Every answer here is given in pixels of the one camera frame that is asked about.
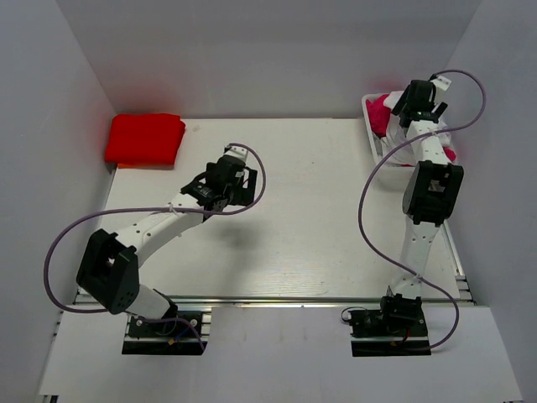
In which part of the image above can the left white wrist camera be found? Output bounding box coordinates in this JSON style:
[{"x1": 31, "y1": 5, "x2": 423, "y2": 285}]
[{"x1": 224, "y1": 144, "x2": 248, "y2": 163}]

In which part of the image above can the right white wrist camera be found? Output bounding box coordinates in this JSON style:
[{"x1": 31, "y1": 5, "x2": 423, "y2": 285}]
[{"x1": 429, "y1": 74, "x2": 451, "y2": 97}]

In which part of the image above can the white plastic basket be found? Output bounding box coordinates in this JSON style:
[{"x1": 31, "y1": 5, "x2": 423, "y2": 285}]
[{"x1": 361, "y1": 92, "x2": 459, "y2": 186}]

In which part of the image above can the magenta t shirt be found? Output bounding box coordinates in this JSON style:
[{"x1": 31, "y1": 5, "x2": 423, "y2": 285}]
[{"x1": 367, "y1": 94, "x2": 457, "y2": 163}]

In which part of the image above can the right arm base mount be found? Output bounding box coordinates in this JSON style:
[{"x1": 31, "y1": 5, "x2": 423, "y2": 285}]
[{"x1": 341, "y1": 294, "x2": 431, "y2": 358}]

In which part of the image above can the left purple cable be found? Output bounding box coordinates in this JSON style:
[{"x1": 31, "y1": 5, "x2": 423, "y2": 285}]
[{"x1": 44, "y1": 142, "x2": 268, "y2": 314}]

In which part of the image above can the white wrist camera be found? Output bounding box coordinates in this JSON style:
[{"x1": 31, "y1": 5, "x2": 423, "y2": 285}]
[
  {"x1": 429, "y1": 74, "x2": 451, "y2": 97},
  {"x1": 224, "y1": 144, "x2": 248, "y2": 163}
]

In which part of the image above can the white t shirt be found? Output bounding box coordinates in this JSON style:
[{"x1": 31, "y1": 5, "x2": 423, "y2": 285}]
[{"x1": 379, "y1": 91, "x2": 456, "y2": 166}]

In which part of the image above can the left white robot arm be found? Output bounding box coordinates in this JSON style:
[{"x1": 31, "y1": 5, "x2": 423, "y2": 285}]
[{"x1": 76, "y1": 145, "x2": 257, "y2": 335}]

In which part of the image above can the folded red t shirt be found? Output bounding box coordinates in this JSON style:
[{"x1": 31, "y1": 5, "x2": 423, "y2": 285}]
[{"x1": 104, "y1": 113, "x2": 185, "y2": 167}]

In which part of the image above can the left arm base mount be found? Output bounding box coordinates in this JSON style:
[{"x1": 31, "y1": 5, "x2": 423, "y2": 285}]
[{"x1": 122, "y1": 307, "x2": 211, "y2": 356}]

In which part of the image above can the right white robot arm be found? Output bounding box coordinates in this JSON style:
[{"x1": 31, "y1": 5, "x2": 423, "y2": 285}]
[{"x1": 378, "y1": 76, "x2": 464, "y2": 335}]

